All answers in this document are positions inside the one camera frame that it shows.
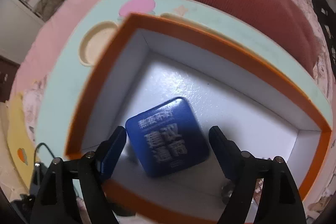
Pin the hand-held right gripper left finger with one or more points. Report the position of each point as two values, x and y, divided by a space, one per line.
113 151

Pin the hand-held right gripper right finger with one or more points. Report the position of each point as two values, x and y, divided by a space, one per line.
223 154

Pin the blue square tin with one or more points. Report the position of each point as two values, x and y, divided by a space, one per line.
168 134

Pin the orange cardboard box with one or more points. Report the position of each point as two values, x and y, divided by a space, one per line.
183 74

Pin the mint green desktop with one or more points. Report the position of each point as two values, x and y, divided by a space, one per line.
63 108

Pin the red cushion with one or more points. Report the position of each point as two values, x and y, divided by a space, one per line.
252 8

